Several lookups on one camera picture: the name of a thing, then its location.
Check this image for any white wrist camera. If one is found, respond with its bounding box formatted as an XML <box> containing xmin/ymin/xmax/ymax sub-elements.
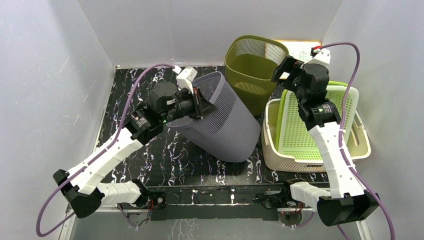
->
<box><xmin>173</xmin><ymin>65</ymin><xmax>198</xmax><ymax>95</ymax></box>
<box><xmin>308</xmin><ymin>46</ymin><xmax>331</xmax><ymax>67</ymax></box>

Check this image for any cream perforated plastic basket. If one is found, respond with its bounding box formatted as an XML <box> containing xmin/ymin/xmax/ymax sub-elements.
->
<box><xmin>261</xmin><ymin>98</ymin><xmax>371</xmax><ymax>173</ymax></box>

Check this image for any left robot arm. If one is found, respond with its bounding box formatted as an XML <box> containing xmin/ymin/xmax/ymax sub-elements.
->
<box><xmin>53</xmin><ymin>82</ymin><xmax>218</xmax><ymax>218</ymax></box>

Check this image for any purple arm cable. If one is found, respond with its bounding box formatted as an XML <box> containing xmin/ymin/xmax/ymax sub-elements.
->
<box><xmin>319</xmin><ymin>41</ymin><xmax>397</xmax><ymax>240</ymax></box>
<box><xmin>35</xmin><ymin>63</ymin><xmax>176</xmax><ymax>238</ymax></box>

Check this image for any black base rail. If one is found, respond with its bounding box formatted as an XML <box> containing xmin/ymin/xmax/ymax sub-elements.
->
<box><xmin>151</xmin><ymin>183</ymin><xmax>297</xmax><ymax>221</ymax></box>

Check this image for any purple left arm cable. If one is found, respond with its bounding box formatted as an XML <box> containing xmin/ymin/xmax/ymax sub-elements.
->
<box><xmin>35</xmin><ymin>63</ymin><xmax>176</xmax><ymax>238</ymax></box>

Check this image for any grey slatted bin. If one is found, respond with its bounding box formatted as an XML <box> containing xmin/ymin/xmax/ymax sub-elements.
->
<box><xmin>166</xmin><ymin>71</ymin><xmax>261</xmax><ymax>163</ymax></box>

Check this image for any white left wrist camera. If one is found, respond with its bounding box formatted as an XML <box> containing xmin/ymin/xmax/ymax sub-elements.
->
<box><xmin>173</xmin><ymin>65</ymin><xmax>198</xmax><ymax>95</ymax></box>

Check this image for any lime green perforated basket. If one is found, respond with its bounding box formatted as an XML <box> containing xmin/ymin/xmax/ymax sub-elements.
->
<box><xmin>275</xmin><ymin>81</ymin><xmax>360</xmax><ymax>164</ymax></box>

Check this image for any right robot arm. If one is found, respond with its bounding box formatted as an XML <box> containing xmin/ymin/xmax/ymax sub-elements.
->
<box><xmin>271</xmin><ymin>55</ymin><xmax>380</xmax><ymax>227</ymax></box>

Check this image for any olive green slatted bin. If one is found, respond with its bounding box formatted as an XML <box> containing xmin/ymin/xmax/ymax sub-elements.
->
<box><xmin>224</xmin><ymin>35</ymin><xmax>289</xmax><ymax>117</ymax></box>

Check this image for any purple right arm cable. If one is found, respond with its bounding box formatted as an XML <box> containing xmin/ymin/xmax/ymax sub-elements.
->
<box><xmin>319</xmin><ymin>41</ymin><xmax>397</xmax><ymax>240</ymax></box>

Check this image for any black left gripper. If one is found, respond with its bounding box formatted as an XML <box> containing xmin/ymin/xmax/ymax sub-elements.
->
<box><xmin>161</xmin><ymin>86</ymin><xmax>218</xmax><ymax>124</ymax></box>

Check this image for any yellow framed whiteboard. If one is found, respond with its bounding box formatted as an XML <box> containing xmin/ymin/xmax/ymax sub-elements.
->
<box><xmin>262</xmin><ymin>40</ymin><xmax>321</xmax><ymax>80</ymax></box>

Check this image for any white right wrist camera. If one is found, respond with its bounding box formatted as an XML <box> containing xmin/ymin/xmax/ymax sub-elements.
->
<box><xmin>308</xmin><ymin>46</ymin><xmax>331</xmax><ymax>67</ymax></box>

